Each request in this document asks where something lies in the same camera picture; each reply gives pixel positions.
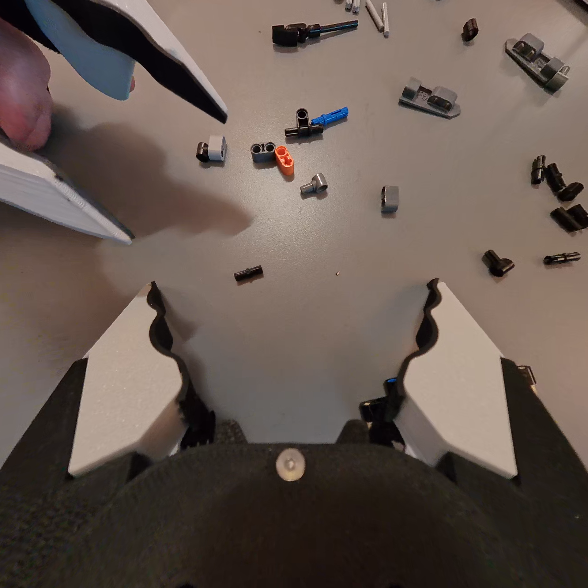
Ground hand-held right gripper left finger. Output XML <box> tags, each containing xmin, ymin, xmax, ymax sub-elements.
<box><xmin>68</xmin><ymin>281</ymin><xmax>217</xmax><ymax>478</ymax></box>

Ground black connector with axle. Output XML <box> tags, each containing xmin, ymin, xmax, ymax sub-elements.
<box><xmin>272</xmin><ymin>20</ymin><xmax>359</xmax><ymax>47</ymax></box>

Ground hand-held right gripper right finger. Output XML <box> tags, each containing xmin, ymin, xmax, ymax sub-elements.
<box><xmin>370</xmin><ymin>278</ymin><xmax>519</xmax><ymax>481</ymax></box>

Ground black elbow connector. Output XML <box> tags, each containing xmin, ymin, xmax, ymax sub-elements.
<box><xmin>482</xmin><ymin>249</ymin><xmax>515</xmax><ymax>277</ymax></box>

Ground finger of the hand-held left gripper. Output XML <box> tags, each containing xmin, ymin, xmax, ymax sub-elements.
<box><xmin>60</xmin><ymin>0</ymin><xmax>229</xmax><ymax>125</ymax></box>
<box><xmin>0</xmin><ymin>135</ymin><xmax>135</xmax><ymax>245</ymax></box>

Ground black T-shaped connector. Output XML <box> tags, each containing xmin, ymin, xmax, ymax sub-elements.
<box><xmin>284</xmin><ymin>108</ymin><xmax>324</xmax><ymax>138</ymax></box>

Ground blue axle pin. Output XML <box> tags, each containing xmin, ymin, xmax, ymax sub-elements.
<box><xmin>311</xmin><ymin>107</ymin><xmax>350</xmax><ymax>126</ymax></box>

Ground dark grey panel piece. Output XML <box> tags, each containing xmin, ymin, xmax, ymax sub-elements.
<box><xmin>505</xmin><ymin>33</ymin><xmax>571</xmax><ymax>92</ymax></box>
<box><xmin>399</xmin><ymin>77</ymin><xmax>461</xmax><ymax>119</ymax></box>

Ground person's left hand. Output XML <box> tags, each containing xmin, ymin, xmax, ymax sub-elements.
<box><xmin>0</xmin><ymin>18</ymin><xmax>52</xmax><ymax>153</ymax></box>

